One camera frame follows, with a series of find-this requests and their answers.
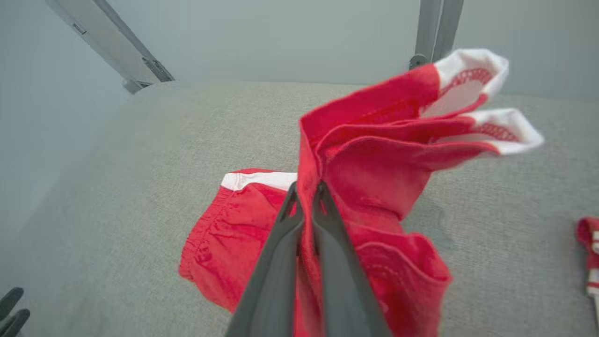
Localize grey metal frame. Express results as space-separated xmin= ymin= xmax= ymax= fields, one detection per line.
xmin=45 ymin=0 xmax=175 ymax=94

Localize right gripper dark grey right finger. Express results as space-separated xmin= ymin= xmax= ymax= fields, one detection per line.
xmin=311 ymin=180 xmax=393 ymax=337

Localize grey metal post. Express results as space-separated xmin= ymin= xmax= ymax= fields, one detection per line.
xmin=409 ymin=0 xmax=465 ymax=71

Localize red shorts with white trim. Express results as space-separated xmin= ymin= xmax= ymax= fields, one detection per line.
xmin=178 ymin=48 xmax=545 ymax=337

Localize red and white shirt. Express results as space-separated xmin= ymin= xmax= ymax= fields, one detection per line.
xmin=576 ymin=216 xmax=599 ymax=328

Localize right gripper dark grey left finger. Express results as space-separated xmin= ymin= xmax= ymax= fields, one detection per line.
xmin=225 ymin=182 xmax=305 ymax=337

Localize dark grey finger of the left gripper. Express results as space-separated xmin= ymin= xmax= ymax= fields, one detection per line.
xmin=0 ymin=287 xmax=24 ymax=320
xmin=0 ymin=308 xmax=31 ymax=337

